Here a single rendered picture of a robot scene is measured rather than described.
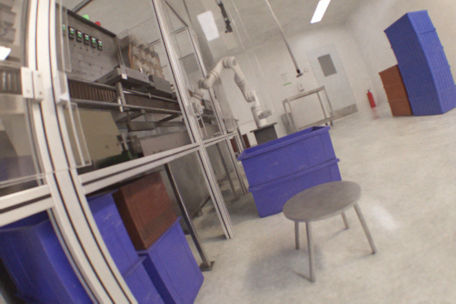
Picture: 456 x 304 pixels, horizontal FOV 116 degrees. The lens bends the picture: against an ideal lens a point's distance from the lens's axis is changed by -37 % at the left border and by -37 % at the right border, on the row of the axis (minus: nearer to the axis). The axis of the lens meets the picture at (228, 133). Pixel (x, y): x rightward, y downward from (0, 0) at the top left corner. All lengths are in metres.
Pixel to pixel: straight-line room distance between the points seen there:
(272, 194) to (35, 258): 1.26
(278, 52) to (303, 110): 1.77
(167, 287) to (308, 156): 1.05
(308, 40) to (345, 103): 2.05
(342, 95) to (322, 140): 5.22
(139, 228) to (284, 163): 0.95
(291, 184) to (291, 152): 0.20
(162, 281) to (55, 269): 0.40
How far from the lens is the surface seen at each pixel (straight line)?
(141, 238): 0.72
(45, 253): 0.50
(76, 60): 1.55
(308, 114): 6.29
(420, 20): 3.14
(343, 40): 7.06
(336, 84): 6.58
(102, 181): 0.53
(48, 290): 0.61
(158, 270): 0.77
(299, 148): 1.39
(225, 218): 1.30
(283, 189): 1.42
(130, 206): 0.71
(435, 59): 3.08
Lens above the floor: 0.57
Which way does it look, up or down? 1 degrees up
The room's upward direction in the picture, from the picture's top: 19 degrees counter-clockwise
